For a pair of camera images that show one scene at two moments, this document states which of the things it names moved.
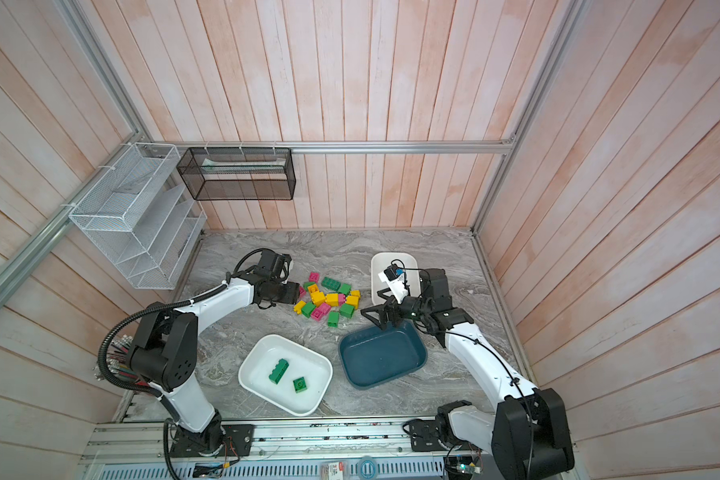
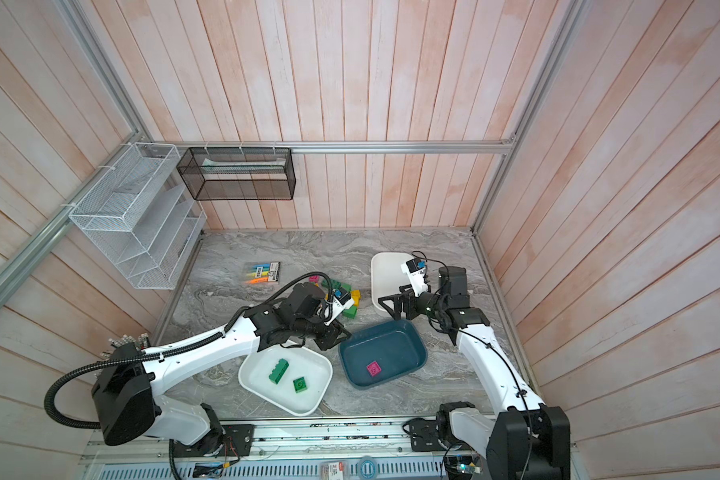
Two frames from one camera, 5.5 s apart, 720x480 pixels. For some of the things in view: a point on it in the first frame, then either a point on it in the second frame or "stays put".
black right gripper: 384,309 to 411,301
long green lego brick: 279,371 stays put
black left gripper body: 283,293 to 313,325
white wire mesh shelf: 139,205 stays put
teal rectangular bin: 376,356 stays put
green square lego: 299,384 stays put
